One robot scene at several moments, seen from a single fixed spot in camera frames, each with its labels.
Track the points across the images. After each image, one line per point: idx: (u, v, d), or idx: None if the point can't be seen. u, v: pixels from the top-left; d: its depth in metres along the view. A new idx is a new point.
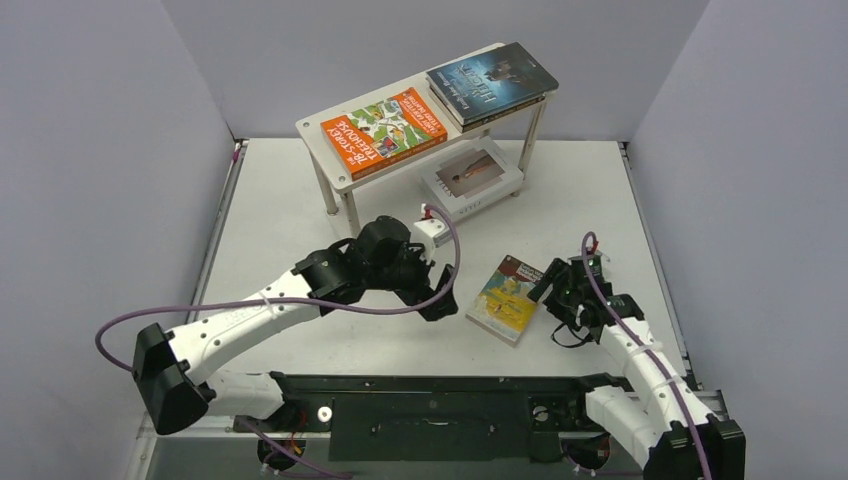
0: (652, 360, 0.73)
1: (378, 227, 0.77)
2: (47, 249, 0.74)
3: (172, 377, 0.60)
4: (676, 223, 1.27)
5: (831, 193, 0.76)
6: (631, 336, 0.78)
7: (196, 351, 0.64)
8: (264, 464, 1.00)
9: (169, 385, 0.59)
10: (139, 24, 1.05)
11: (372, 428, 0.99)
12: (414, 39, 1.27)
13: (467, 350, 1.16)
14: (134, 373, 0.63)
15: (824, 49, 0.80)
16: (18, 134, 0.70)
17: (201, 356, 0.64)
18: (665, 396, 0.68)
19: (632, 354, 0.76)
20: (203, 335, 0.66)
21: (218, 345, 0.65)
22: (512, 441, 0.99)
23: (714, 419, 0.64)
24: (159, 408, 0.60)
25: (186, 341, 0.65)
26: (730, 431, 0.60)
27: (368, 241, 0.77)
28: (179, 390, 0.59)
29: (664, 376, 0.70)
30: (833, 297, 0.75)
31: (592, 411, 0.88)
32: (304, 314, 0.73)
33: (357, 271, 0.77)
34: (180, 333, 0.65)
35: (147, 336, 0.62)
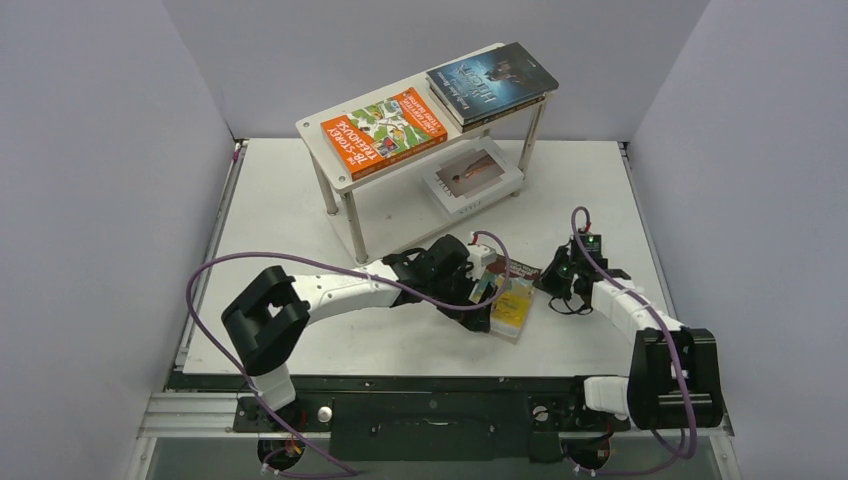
0: (632, 295, 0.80)
1: (450, 241, 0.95)
2: (44, 250, 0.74)
3: (294, 310, 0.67)
4: (676, 223, 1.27)
5: (831, 194, 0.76)
6: (613, 282, 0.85)
7: (314, 298, 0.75)
8: (265, 464, 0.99)
9: (290, 316, 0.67)
10: (138, 25, 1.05)
11: (372, 428, 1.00)
12: (414, 39, 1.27)
13: (470, 352, 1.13)
14: (247, 308, 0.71)
15: (824, 49, 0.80)
16: (15, 136, 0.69)
17: (318, 303, 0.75)
18: (642, 316, 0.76)
19: (614, 294, 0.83)
20: (319, 286, 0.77)
21: (330, 298, 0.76)
22: (512, 440, 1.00)
23: (685, 328, 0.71)
24: (273, 335, 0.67)
25: (307, 287, 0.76)
26: (703, 337, 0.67)
27: (439, 252, 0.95)
28: (296, 324, 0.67)
29: (641, 303, 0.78)
30: (834, 298, 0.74)
31: (592, 399, 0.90)
32: (387, 297, 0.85)
33: (424, 275, 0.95)
34: (299, 281, 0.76)
35: (273, 272, 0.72)
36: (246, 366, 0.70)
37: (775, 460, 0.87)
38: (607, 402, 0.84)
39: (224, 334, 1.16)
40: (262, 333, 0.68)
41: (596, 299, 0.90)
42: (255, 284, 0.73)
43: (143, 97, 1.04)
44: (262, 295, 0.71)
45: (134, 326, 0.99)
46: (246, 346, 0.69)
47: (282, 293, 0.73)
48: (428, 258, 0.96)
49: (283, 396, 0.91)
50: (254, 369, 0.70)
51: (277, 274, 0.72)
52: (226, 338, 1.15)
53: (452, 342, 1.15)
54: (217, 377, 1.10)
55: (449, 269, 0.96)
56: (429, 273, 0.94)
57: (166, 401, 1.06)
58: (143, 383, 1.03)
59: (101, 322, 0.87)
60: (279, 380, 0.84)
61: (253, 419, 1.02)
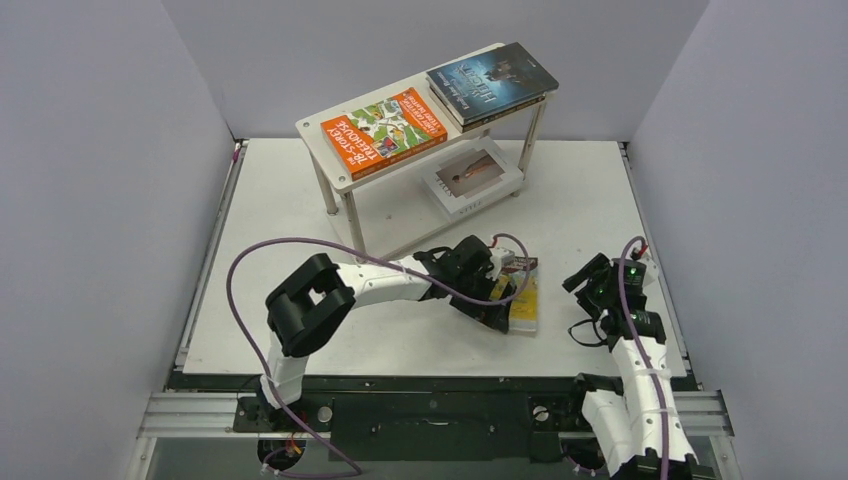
0: (654, 384, 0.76)
1: (475, 241, 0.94)
2: (44, 249, 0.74)
3: (342, 294, 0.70)
4: (676, 222, 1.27)
5: (831, 192, 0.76)
6: (642, 356, 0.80)
7: (357, 285, 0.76)
8: (265, 464, 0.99)
9: (339, 299, 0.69)
10: (138, 25, 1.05)
11: (372, 428, 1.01)
12: (414, 39, 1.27)
13: (466, 352, 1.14)
14: (292, 292, 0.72)
15: (823, 48, 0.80)
16: (15, 134, 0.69)
17: (361, 290, 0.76)
18: (651, 423, 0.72)
19: (637, 374, 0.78)
20: (360, 275, 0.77)
21: (371, 286, 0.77)
22: (513, 440, 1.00)
23: (691, 458, 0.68)
24: (321, 318, 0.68)
25: (349, 275, 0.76)
26: (703, 473, 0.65)
27: (465, 251, 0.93)
28: (343, 307, 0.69)
29: (659, 403, 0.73)
30: (835, 298, 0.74)
31: (586, 409, 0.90)
32: (418, 290, 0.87)
33: (450, 272, 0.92)
34: (343, 269, 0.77)
35: (320, 259, 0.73)
36: (288, 348, 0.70)
37: (776, 460, 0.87)
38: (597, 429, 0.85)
39: (223, 333, 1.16)
40: (308, 315, 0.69)
41: (615, 353, 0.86)
42: (300, 270, 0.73)
43: (143, 97, 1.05)
44: (309, 279, 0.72)
45: (134, 326, 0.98)
46: (289, 328, 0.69)
47: (326, 280, 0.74)
48: (452, 256, 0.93)
49: (295, 390, 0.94)
50: (296, 351, 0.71)
51: (323, 262, 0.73)
52: (226, 337, 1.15)
53: (451, 342, 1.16)
54: (217, 377, 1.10)
55: (474, 267, 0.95)
56: (454, 272, 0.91)
57: (166, 401, 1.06)
58: (143, 382, 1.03)
59: (101, 322, 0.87)
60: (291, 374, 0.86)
61: (253, 419, 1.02)
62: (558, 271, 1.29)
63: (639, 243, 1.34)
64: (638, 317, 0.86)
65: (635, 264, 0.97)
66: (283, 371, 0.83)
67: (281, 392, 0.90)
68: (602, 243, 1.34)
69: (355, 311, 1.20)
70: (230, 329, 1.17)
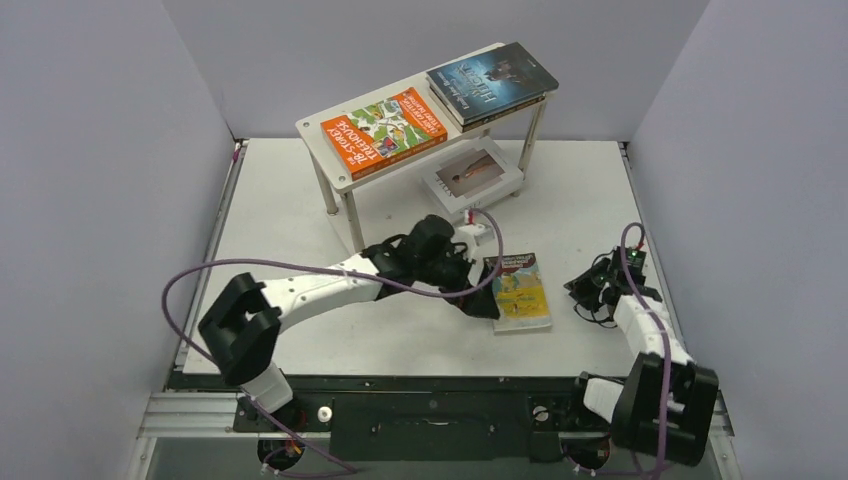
0: (653, 319, 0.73)
1: (429, 225, 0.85)
2: (46, 249, 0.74)
3: (265, 318, 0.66)
4: (676, 222, 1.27)
5: (830, 193, 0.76)
6: (640, 301, 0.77)
7: (286, 302, 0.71)
8: (264, 464, 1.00)
9: (261, 323, 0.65)
10: (139, 26, 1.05)
11: (372, 428, 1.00)
12: (414, 39, 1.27)
13: (467, 350, 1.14)
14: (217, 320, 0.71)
15: (823, 49, 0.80)
16: (16, 134, 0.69)
17: (291, 306, 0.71)
18: (653, 340, 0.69)
19: (636, 313, 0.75)
20: (291, 289, 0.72)
21: (304, 300, 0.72)
22: (513, 440, 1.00)
23: (692, 363, 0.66)
24: (246, 346, 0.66)
25: (277, 291, 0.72)
26: (706, 376, 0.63)
27: (419, 238, 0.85)
28: (268, 331, 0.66)
29: (658, 328, 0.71)
30: (834, 299, 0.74)
31: (588, 399, 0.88)
32: (371, 290, 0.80)
33: (409, 262, 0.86)
34: (270, 286, 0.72)
35: (243, 280, 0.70)
36: (225, 377, 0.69)
37: (775, 460, 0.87)
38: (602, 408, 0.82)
39: None
40: (235, 342, 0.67)
41: (617, 312, 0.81)
42: (226, 294, 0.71)
43: (143, 97, 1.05)
44: (232, 305, 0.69)
45: (133, 326, 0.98)
46: (222, 356, 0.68)
47: (253, 301, 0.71)
48: (407, 244, 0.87)
49: (276, 401, 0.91)
50: (235, 378, 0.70)
51: (247, 282, 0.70)
52: None
53: (450, 341, 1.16)
54: (217, 377, 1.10)
55: (434, 251, 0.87)
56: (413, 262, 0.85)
57: (166, 401, 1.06)
58: (143, 382, 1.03)
59: (101, 323, 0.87)
60: (268, 384, 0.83)
61: (253, 419, 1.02)
62: (558, 271, 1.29)
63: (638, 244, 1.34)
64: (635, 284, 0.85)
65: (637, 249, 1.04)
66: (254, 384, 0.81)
67: (264, 402, 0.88)
68: (602, 243, 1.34)
69: (356, 311, 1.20)
70: None
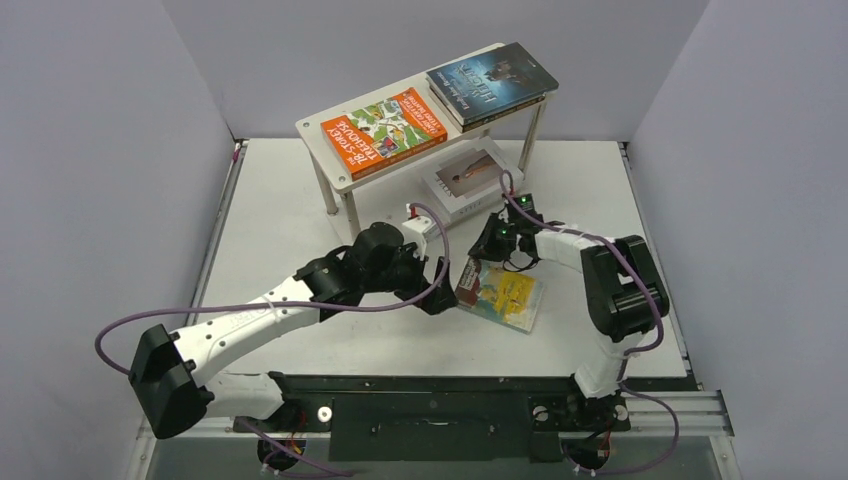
0: (567, 232, 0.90)
1: (372, 234, 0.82)
2: (46, 250, 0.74)
3: (178, 375, 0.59)
4: (676, 222, 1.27)
5: (830, 193, 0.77)
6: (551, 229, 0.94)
7: (201, 352, 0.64)
8: (264, 464, 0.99)
9: (173, 382, 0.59)
10: (138, 26, 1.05)
11: (372, 428, 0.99)
12: (414, 38, 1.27)
13: (466, 350, 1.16)
14: (133, 378, 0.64)
15: (823, 50, 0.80)
16: (17, 135, 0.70)
17: (207, 357, 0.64)
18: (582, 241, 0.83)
19: (556, 236, 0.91)
20: (208, 336, 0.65)
21: (224, 346, 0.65)
22: (513, 440, 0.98)
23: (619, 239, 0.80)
24: (164, 407, 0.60)
25: (192, 342, 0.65)
26: (635, 241, 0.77)
27: (364, 248, 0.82)
28: (183, 389, 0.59)
29: (576, 233, 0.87)
30: (834, 300, 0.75)
31: (588, 386, 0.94)
32: (308, 315, 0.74)
33: (356, 277, 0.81)
34: (184, 337, 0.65)
35: (154, 333, 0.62)
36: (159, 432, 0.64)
37: (775, 460, 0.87)
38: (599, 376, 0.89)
39: None
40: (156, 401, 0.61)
41: (541, 248, 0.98)
42: (139, 350, 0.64)
43: (143, 98, 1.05)
44: (145, 363, 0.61)
45: (133, 326, 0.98)
46: (148, 413, 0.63)
47: (172, 353, 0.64)
48: (354, 256, 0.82)
49: (260, 410, 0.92)
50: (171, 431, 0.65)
51: (160, 334, 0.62)
52: None
53: (449, 341, 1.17)
54: None
55: (380, 263, 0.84)
56: (361, 275, 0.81)
57: None
58: None
59: (101, 324, 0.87)
60: (246, 399, 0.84)
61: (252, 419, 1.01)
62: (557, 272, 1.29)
63: None
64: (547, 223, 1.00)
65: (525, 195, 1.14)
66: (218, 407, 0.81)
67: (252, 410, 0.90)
68: None
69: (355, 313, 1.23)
70: None
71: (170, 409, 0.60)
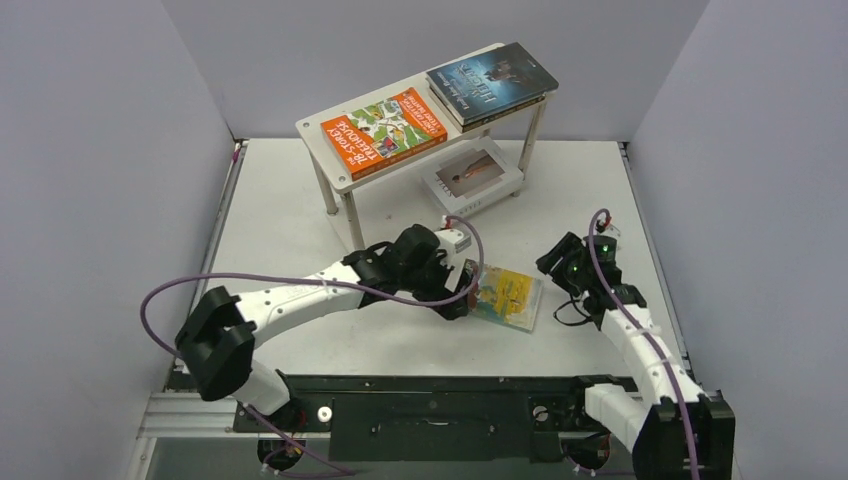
0: (649, 342, 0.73)
1: (419, 232, 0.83)
2: (45, 248, 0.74)
3: (239, 333, 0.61)
4: (676, 221, 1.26)
5: (829, 192, 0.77)
6: (631, 321, 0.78)
7: (262, 316, 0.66)
8: (264, 464, 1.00)
9: (236, 340, 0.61)
10: (139, 26, 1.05)
11: (372, 428, 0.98)
12: (414, 38, 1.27)
13: (467, 350, 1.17)
14: (185, 334, 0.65)
15: (821, 50, 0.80)
16: (19, 134, 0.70)
17: (266, 320, 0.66)
18: (658, 374, 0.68)
19: (630, 336, 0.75)
20: (267, 302, 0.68)
21: (280, 312, 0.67)
22: (514, 441, 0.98)
23: (704, 397, 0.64)
24: (219, 363, 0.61)
25: (253, 305, 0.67)
26: (719, 411, 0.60)
27: (407, 245, 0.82)
28: (242, 348, 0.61)
29: (659, 356, 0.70)
30: (833, 298, 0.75)
31: (590, 405, 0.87)
32: (353, 299, 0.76)
33: (394, 270, 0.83)
34: (244, 301, 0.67)
35: (216, 293, 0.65)
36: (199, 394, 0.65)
37: (775, 460, 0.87)
38: (607, 420, 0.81)
39: None
40: (209, 358, 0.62)
41: (609, 329, 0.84)
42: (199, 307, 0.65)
43: (143, 98, 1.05)
44: (205, 319, 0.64)
45: (133, 325, 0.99)
46: (194, 373, 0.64)
47: (229, 315, 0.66)
48: (394, 252, 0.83)
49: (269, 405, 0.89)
50: (209, 395, 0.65)
51: (221, 295, 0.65)
52: None
53: (450, 341, 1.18)
54: None
55: (418, 261, 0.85)
56: (399, 271, 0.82)
57: (165, 401, 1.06)
58: (143, 382, 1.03)
59: (101, 323, 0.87)
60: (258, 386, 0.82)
61: (253, 419, 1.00)
62: None
63: (636, 243, 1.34)
64: (617, 290, 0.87)
65: (606, 241, 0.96)
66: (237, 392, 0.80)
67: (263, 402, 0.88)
68: None
69: (354, 313, 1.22)
70: None
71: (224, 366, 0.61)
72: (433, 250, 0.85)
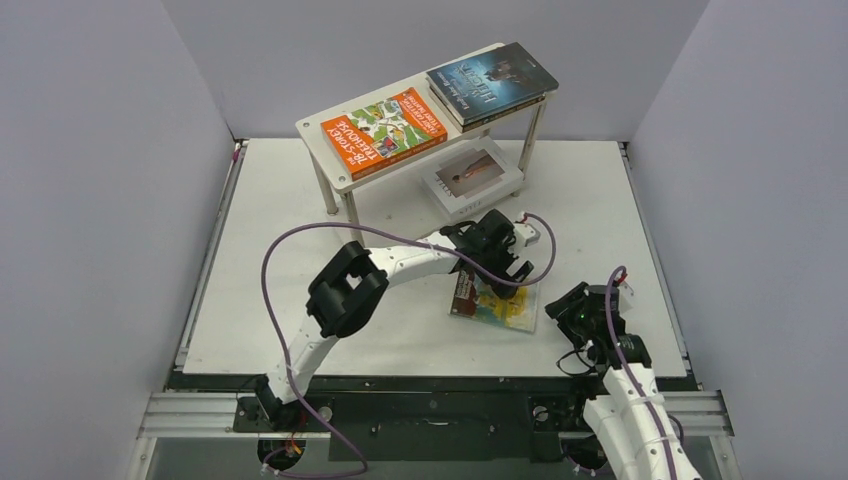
0: (651, 413, 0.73)
1: (498, 214, 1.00)
2: (44, 247, 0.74)
3: (376, 277, 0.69)
4: (676, 221, 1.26)
5: (829, 193, 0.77)
6: (634, 384, 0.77)
7: (389, 267, 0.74)
8: (265, 464, 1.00)
9: (374, 282, 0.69)
10: (138, 25, 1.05)
11: (372, 429, 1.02)
12: (415, 39, 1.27)
13: (467, 350, 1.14)
14: (323, 279, 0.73)
15: (823, 50, 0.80)
16: (17, 134, 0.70)
17: (394, 271, 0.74)
18: (656, 453, 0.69)
19: (632, 404, 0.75)
20: (391, 257, 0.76)
21: (402, 267, 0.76)
22: (513, 440, 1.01)
23: None
24: (359, 302, 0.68)
25: (380, 257, 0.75)
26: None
27: (489, 225, 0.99)
28: (379, 289, 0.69)
29: (659, 432, 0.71)
30: (836, 298, 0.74)
31: (588, 416, 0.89)
32: (447, 265, 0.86)
33: (476, 245, 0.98)
34: (374, 252, 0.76)
35: (353, 246, 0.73)
36: (331, 332, 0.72)
37: (775, 460, 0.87)
38: (603, 442, 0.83)
39: (222, 332, 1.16)
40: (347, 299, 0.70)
41: (608, 382, 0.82)
42: (336, 257, 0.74)
43: (143, 98, 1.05)
44: (343, 267, 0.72)
45: (133, 325, 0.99)
46: (332, 313, 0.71)
47: (362, 264, 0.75)
48: (477, 230, 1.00)
49: (307, 384, 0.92)
50: (339, 334, 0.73)
51: (356, 249, 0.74)
52: (226, 338, 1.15)
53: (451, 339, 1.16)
54: (217, 377, 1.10)
55: (497, 241, 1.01)
56: (480, 243, 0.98)
57: (166, 401, 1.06)
58: (143, 382, 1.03)
59: (101, 324, 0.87)
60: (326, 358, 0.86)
61: (253, 419, 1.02)
62: (559, 270, 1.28)
63: (636, 244, 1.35)
64: (623, 345, 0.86)
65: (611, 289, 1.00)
66: (308, 358, 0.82)
67: (298, 383, 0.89)
68: (601, 243, 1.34)
69: None
70: (231, 329, 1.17)
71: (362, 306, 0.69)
72: (510, 229, 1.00)
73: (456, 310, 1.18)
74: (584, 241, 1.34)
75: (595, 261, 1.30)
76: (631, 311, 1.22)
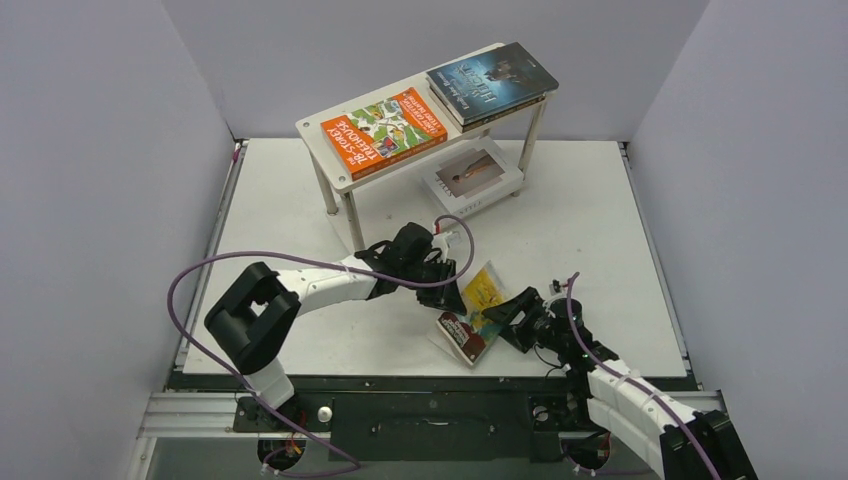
0: (634, 385, 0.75)
1: (413, 230, 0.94)
2: (44, 246, 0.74)
3: (284, 299, 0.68)
4: (677, 221, 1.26)
5: (829, 194, 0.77)
6: (610, 372, 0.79)
7: (301, 288, 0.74)
8: (265, 465, 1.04)
9: (283, 306, 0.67)
10: (138, 26, 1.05)
11: (372, 428, 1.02)
12: (415, 39, 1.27)
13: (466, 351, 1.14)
14: (224, 308, 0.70)
15: (823, 50, 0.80)
16: (18, 134, 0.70)
17: (305, 292, 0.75)
18: (654, 409, 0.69)
19: (616, 386, 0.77)
20: (303, 278, 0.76)
21: (315, 288, 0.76)
22: (513, 440, 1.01)
23: (700, 414, 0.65)
24: (265, 332, 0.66)
25: (291, 279, 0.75)
26: (718, 421, 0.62)
27: (404, 242, 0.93)
28: (289, 311, 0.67)
29: (647, 393, 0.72)
30: (836, 299, 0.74)
31: (598, 417, 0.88)
32: (365, 288, 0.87)
33: (394, 265, 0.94)
34: (283, 275, 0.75)
35: (256, 268, 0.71)
36: (238, 365, 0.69)
37: (773, 460, 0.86)
38: (620, 432, 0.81)
39: None
40: (252, 328, 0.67)
41: (596, 390, 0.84)
42: (237, 284, 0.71)
43: (143, 97, 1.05)
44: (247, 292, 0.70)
45: (133, 325, 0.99)
46: (236, 345, 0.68)
47: (269, 288, 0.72)
48: (393, 248, 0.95)
49: (277, 398, 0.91)
50: (246, 367, 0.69)
51: (261, 270, 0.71)
52: None
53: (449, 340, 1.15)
54: (218, 377, 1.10)
55: (417, 255, 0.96)
56: (398, 262, 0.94)
57: (166, 400, 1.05)
58: (143, 382, 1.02)
59: (101, 323, 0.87)
60: (269, 380, 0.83)
61: (253, 419, 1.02)
62: (557, 270, 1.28)
63: (636, 243, 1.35)
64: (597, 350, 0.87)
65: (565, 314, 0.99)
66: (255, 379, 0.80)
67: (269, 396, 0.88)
68: (602, 244, 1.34)
69: (355, 312, 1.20)
70: None
71: (270, 334, 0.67)
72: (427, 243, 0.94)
73: (475, 358, 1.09)
74: (584, 241, 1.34)
75: (595, 261, 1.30)
76: (631, 311, 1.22)
